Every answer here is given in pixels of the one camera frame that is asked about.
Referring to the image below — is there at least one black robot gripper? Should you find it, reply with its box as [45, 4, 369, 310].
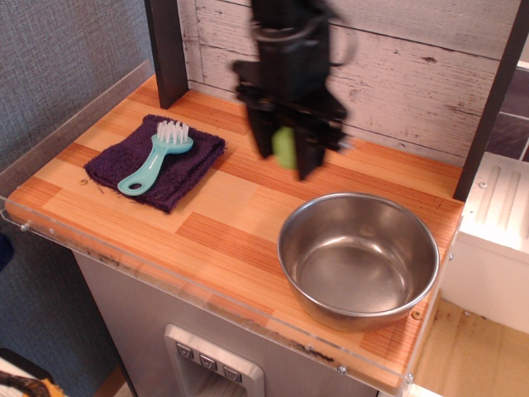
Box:
[232, 28, 347, 180]

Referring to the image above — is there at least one green toy broccoli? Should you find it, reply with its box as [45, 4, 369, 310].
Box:
[272, 127, 297, 170]

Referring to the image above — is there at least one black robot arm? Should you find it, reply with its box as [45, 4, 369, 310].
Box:
[232, 1, 347, 179]

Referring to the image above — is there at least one stainless steel pot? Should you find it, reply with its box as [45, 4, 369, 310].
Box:
[277, 193, 441, 331]

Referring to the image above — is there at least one purple folded towel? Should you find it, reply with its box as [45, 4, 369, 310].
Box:
[84, 115, 226, 213]

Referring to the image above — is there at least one teal scrub brush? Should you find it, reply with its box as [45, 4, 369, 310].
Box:
[117, 121, 193, 197]

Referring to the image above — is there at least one clear acrylic edge guard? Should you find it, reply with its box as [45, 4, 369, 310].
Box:
[0, 194, 465, 390]

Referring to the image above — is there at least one grey toy fridge cabinet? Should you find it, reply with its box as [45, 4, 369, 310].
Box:
[75, 254, 378, 396]

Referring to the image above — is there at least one silver dispenser button panel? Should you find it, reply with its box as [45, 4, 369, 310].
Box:
[164, 324, 265, 396]

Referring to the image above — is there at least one yellow object bottom left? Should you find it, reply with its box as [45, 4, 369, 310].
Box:
[1, 372, 64, 396]

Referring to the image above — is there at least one dark left support post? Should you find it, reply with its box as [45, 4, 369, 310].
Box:
[144, 0, 188, 109]

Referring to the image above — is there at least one dark support post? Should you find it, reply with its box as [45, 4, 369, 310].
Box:
[453, 0, 528, 202]
[144, 0, 188, 109]

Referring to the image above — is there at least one dark right support post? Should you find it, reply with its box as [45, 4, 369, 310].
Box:
[453, 0, 528, 202]

